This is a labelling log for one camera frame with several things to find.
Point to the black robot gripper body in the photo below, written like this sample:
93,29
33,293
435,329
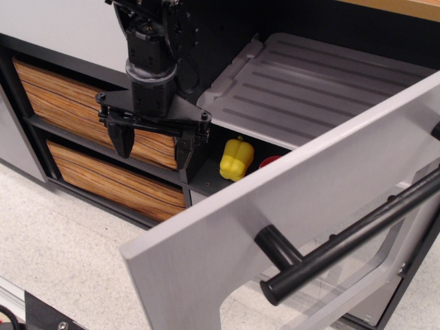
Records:
152,104

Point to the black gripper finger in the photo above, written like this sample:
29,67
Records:
121,134
186,143

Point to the grey toy oven door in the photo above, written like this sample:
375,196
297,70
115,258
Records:
184,268

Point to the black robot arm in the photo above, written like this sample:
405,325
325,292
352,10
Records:
159,37

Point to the grey oven rack shelf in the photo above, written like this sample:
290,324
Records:
288,90

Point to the yellow toy bell pepper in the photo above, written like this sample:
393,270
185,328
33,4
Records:
236,159

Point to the upper wood-pattern storage bin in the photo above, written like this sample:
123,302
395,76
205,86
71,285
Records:
70,105

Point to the wood-pattern storage bin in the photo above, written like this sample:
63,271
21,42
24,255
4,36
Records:
70,105
149,197

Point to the lower wood-pattern storage bin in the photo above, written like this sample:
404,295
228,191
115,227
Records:
149,197

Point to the red plastic cup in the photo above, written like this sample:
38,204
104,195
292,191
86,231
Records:
269,160

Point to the black toy kitchen cabinet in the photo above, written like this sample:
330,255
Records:
63,243

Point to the black oven door handle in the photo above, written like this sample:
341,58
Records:
296,270

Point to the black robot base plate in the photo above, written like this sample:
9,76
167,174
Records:
39,315

